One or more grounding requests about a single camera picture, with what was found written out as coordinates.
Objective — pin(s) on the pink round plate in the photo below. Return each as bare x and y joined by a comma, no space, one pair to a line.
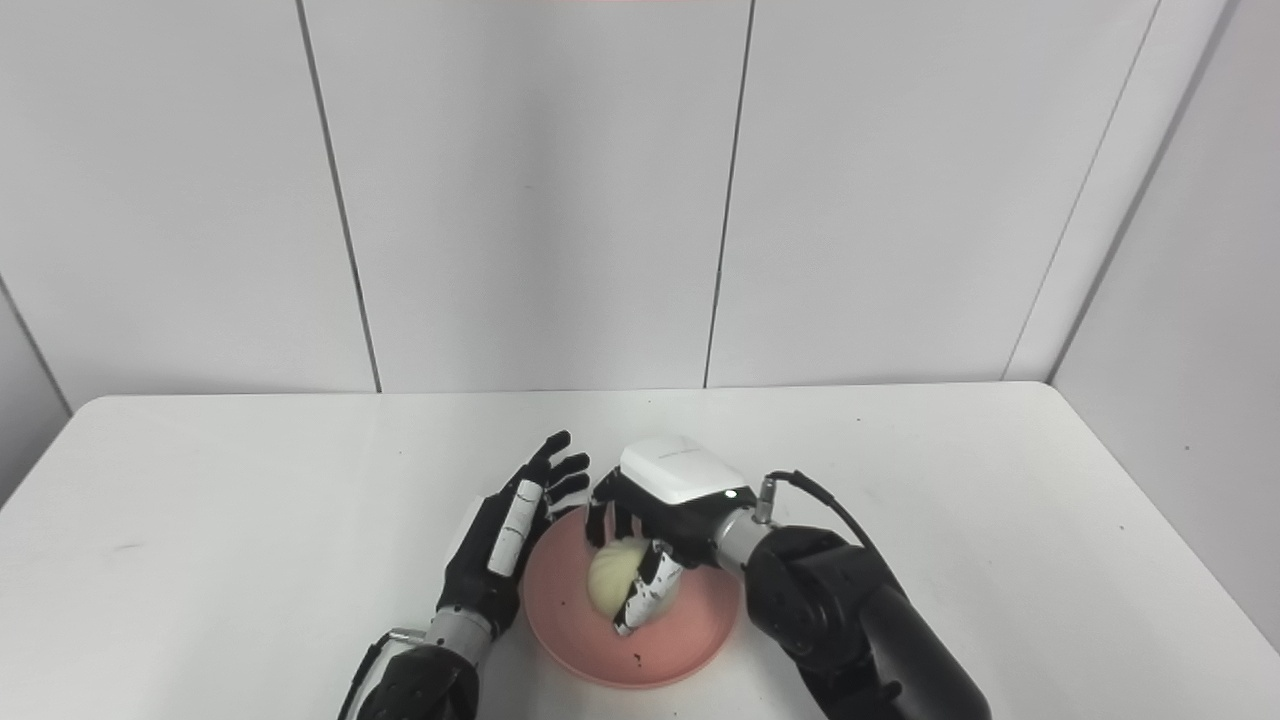
590,630

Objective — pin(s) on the pale yellow steamed bun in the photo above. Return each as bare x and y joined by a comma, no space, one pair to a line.
612,575

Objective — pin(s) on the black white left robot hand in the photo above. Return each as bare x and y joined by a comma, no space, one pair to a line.
495,560

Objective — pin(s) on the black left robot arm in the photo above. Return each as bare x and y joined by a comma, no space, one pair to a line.
430,680

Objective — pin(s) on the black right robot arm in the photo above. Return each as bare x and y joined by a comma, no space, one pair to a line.
850,620

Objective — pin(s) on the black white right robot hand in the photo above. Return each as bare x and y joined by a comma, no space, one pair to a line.
680,490

